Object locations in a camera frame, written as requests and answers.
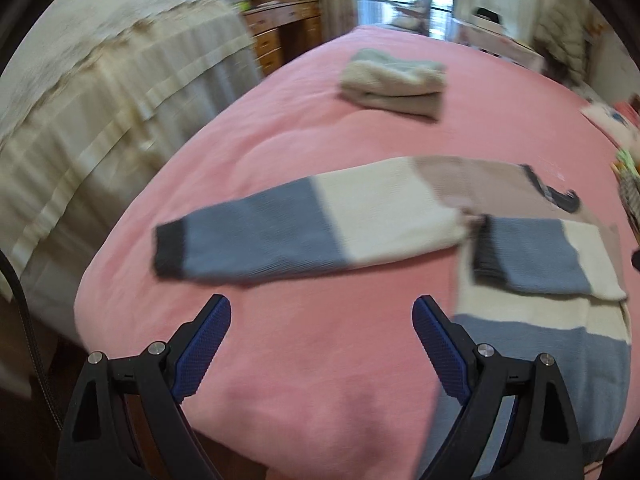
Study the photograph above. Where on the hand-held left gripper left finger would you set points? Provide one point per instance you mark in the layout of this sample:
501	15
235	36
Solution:
202	346

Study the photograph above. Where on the pink printed pillow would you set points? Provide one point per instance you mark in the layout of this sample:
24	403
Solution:
612	120

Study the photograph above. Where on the table with pale cloth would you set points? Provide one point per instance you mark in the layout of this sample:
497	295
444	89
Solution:
500	47

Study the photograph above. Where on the colour block knit sweater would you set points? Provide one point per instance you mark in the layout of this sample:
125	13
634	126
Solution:
380	210

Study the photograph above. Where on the folded beige green garment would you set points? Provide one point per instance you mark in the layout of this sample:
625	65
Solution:
390	85

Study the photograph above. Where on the grey chair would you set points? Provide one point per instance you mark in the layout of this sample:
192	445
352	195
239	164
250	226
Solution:
422	2

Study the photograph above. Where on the black and white box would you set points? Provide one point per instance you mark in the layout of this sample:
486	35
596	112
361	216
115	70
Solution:
487	17

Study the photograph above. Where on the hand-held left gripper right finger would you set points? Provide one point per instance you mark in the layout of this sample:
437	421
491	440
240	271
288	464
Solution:
442	351

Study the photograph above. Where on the pink bed blanket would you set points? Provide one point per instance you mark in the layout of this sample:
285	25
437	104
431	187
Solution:
300	150

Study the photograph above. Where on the wooden desk with drawers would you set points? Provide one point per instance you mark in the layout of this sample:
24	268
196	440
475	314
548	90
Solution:
265	42

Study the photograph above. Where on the beige puffy jacket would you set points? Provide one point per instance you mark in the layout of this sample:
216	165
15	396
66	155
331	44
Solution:
562	40

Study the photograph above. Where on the striped garment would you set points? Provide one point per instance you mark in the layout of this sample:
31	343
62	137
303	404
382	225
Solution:
631	195

